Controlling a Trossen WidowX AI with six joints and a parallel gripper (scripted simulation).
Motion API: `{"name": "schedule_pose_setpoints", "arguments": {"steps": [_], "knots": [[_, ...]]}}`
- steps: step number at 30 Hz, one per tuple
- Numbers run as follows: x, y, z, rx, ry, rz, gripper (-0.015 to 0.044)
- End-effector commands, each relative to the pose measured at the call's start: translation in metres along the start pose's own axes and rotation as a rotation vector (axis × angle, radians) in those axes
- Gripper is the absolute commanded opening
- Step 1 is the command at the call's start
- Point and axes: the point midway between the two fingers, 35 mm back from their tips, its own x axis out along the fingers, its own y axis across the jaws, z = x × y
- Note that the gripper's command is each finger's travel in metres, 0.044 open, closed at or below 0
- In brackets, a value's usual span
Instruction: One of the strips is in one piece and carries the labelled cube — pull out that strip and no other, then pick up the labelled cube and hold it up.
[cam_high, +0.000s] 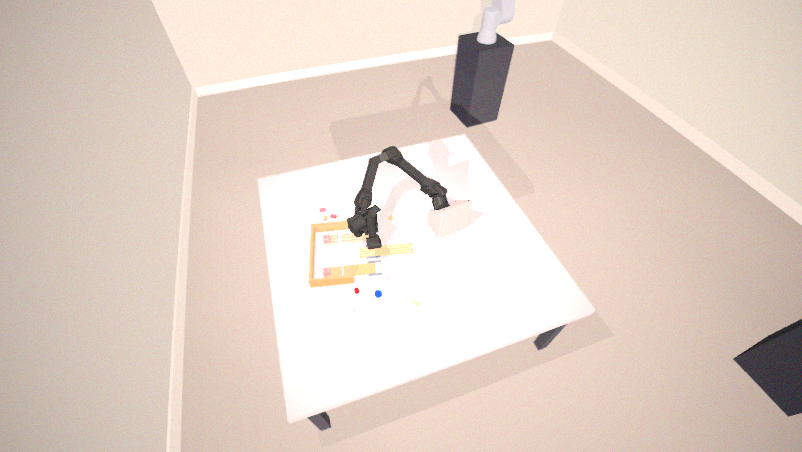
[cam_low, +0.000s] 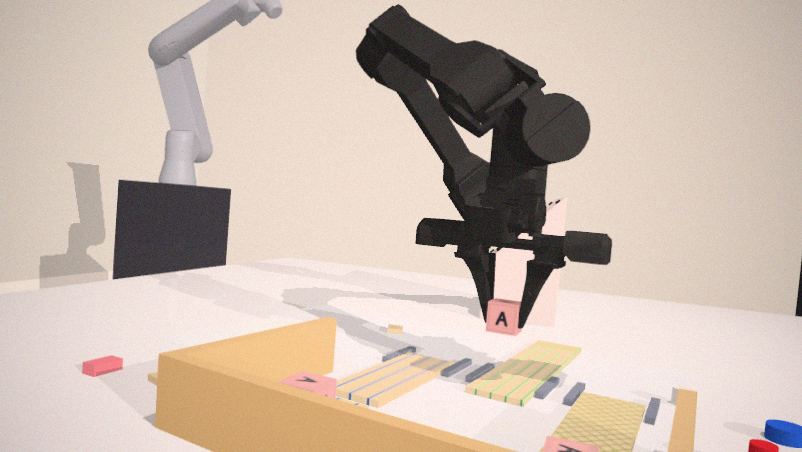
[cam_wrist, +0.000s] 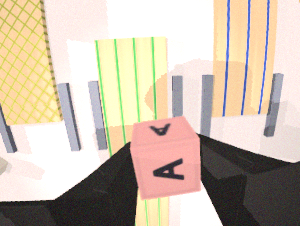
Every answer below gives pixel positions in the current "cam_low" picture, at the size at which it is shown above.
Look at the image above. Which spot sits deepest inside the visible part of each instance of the pale yellow strip with green lines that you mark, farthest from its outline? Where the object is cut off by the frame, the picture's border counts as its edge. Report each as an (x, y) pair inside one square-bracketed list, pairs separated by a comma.
[(558, 346)]

